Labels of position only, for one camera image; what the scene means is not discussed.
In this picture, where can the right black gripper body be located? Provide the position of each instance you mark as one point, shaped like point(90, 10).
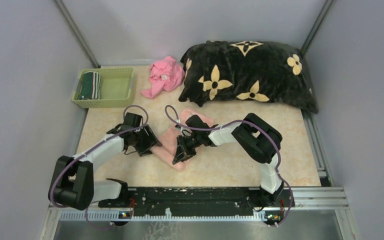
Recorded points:
point(189, 144)

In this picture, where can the black blanket with beige flowers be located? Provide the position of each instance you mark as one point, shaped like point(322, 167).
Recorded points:
point(262, 71)

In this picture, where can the green white striped towel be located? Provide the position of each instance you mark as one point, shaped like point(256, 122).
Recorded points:
point(90, 86)

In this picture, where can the light salmon pink towel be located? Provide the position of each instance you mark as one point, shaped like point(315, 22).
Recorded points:
point(166, 152)

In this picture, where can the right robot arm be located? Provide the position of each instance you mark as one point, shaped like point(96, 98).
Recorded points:
point(260, 141)

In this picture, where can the bright pink crumpled towel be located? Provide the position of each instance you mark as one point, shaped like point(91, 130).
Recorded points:
point(164, 75)

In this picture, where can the green perforated plastic basket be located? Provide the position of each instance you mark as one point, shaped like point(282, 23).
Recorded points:
point(117, 88)

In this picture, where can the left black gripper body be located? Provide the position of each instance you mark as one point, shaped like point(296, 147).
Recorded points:
point(143, 141)

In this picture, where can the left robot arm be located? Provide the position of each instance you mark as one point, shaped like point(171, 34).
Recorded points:
point(73, 183)

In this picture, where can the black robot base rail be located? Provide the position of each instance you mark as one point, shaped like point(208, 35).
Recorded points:
point(202, 203)

